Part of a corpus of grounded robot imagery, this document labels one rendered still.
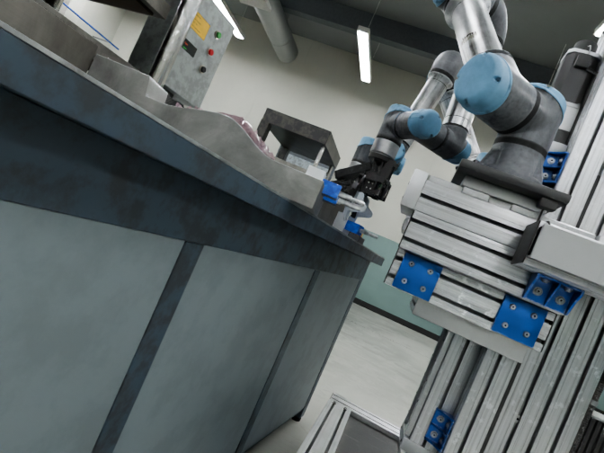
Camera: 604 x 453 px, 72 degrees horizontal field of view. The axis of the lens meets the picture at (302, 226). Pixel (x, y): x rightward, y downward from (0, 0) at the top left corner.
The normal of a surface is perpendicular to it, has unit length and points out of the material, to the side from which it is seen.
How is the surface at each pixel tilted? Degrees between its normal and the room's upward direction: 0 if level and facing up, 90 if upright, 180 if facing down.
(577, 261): 90
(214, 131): 90
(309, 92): 90
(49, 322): 90
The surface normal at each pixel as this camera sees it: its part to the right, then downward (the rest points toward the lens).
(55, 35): 0.85, 0.37
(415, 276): -0.23, -0.12
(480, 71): -0.83, -0.25
